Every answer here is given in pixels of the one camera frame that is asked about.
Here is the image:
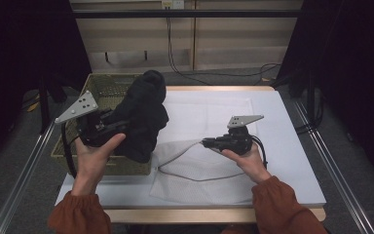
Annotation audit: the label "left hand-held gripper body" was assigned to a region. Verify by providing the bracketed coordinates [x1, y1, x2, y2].
[54, 90, 131, 148]

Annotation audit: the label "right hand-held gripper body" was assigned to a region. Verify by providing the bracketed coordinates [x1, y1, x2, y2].
[219, 114, 265, 156]

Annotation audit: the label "white mesh laundry bag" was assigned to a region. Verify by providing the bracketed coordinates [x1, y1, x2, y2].
[149, 97, 263, 207]

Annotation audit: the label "dark cloth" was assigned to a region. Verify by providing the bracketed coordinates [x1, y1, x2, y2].
[108, 69, 170, 165]

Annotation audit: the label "green woven basket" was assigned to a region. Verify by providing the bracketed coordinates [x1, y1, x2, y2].
[50, 72, 154, 177]

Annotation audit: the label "person's right hand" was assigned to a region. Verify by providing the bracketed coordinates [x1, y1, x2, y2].
[221, 142, 273, 185]

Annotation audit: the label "person's left hand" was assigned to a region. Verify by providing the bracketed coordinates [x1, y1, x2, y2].
[71, 132, 127, 197]

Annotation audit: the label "black metal stand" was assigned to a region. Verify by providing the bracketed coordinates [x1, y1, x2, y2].
[306, 68, 317, 125]
[38, 75, 52, 135]

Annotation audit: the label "white table cover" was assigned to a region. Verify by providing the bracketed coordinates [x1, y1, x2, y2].
[55, 90, 327, 210]

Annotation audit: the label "small yellow object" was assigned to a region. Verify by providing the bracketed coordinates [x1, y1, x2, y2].
[26, 93, 42, 113]

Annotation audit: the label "person's orange garment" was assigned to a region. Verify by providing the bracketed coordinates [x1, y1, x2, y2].
[219, 223, 258, 234]

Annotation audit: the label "black curtain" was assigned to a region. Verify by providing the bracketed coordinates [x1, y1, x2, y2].
[0, 0, 93, 174]
[277, 0, 374, 183]

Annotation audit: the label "black horizontal bar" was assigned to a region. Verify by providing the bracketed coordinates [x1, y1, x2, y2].
[72, 9, 306, 20]

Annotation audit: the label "right hand-held gripper cable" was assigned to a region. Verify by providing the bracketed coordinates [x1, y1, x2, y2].
[251, 135, 269, 171]

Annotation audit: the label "hand-held gripper cable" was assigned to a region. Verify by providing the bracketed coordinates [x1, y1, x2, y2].
[60, 121, 80, 179]
[251, 135, 269, 171]

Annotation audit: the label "left hand-held gripper cable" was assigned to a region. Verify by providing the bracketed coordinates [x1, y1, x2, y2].
[60, 121, 80, 179]

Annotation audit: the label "black floor cables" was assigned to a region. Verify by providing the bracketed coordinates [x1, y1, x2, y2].
[294, 96, 326, 135]

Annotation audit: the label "metal floor rail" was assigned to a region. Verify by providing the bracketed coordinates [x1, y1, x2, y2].
[292, 99, 374, 234]
[0, 121, 63, 234]

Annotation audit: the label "hanging black cable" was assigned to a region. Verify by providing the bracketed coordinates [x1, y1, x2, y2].
[165, 6, 281, 86]

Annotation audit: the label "white wall outlet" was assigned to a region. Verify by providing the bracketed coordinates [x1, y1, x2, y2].
[161, 0, 185, 10]

